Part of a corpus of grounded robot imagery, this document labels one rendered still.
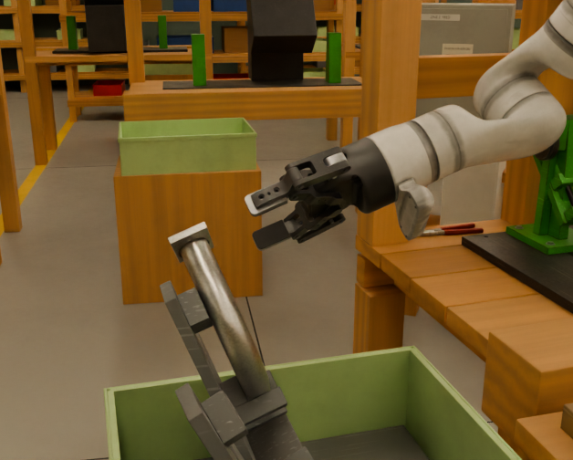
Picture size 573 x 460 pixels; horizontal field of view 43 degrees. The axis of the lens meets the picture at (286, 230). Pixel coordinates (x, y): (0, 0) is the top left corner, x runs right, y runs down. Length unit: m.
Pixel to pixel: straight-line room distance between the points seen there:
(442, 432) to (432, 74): 0.93
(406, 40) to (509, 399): 0.74
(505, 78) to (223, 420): 0.47
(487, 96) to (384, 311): 0.95
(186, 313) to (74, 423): 1.99
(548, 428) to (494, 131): 0.48
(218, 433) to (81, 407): 2.21
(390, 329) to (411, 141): 1.01
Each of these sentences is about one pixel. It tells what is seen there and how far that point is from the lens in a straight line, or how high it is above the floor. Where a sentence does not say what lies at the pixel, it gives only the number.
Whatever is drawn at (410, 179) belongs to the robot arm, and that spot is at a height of 1.24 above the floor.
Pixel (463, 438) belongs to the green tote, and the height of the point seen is 0.92.
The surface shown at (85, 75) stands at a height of 0.23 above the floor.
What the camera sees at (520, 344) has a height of 0.90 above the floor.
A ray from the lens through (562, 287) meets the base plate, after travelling 1.44.
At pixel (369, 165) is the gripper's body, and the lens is 0.74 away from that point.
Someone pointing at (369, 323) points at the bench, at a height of 0.69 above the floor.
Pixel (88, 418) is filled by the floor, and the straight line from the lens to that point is 2.70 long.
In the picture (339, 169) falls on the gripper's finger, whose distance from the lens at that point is 0.70.
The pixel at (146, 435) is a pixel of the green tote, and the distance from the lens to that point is 0.97.
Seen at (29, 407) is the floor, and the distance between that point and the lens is 2.82.
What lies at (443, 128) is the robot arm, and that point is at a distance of 0.77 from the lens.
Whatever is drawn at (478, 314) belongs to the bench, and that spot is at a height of 0.88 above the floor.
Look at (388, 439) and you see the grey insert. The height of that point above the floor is 0.85.
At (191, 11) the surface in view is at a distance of 8.18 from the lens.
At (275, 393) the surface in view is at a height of 1.02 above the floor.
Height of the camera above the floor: 1.43
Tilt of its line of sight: 19 degrees down
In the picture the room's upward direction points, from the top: straight up
